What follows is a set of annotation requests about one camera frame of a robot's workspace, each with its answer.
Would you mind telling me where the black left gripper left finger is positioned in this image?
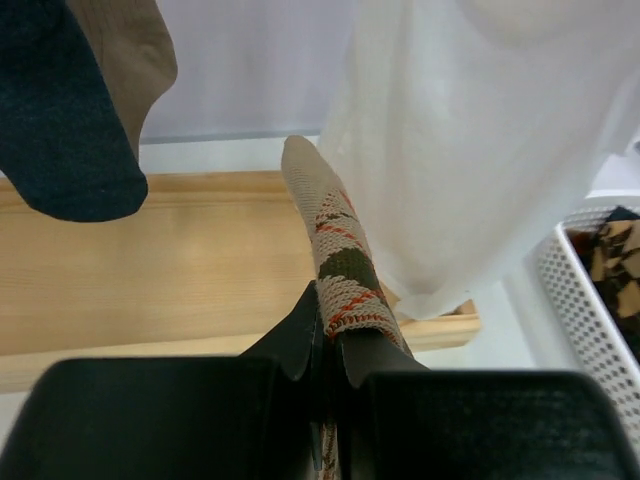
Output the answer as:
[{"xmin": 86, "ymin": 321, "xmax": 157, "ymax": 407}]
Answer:
[{"xmin": 1, "ymin": 286, "xmax": 322, "ymax": 479}]

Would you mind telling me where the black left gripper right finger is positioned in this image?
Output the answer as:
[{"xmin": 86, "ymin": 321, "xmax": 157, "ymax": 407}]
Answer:
[{"xmin": 339, "ymin": 330, "xmax": 639, "ymax": 479}]

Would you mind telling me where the beige orange argyle sock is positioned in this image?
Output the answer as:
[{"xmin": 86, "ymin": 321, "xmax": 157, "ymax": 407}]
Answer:
[{"xmin": 281, "ymin": 135, "xmax": 418, "ymax": 479}]

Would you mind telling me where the dark navy sock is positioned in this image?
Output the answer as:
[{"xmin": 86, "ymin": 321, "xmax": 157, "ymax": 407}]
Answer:
[{"xmin": 1, "ymin": 1, "xmax": 148, "ymax": 222}]

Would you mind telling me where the taupe sock maroon striped cuff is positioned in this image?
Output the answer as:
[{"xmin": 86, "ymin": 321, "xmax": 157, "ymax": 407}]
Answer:
[{"xmin": 66, "ymin": 0, "xmax": 178, "ymax": 155}]

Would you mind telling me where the socks pile in basket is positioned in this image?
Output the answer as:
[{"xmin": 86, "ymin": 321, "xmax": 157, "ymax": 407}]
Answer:
[{"xmin": 568, "ymin": 206, "xmax": 639, "ymax": 357}]

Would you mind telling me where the wooden clothes rack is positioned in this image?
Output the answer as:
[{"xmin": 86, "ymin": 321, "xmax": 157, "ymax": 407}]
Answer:
[{"xmin": 0, "ymin": 170, "xmax": 484, "ymax": 396}]

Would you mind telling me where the white perforated laundry basket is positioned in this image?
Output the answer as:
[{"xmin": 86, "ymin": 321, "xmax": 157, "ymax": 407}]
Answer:
[{"xmin": 537, "ymin": 192, "xmax": 639, "ymax": 450}]

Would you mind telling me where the white undershirt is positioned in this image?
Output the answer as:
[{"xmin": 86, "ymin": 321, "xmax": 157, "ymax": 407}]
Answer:
[{"xmin": 318, "ymin": 1, "xmax": 639, "ymax": 320}]

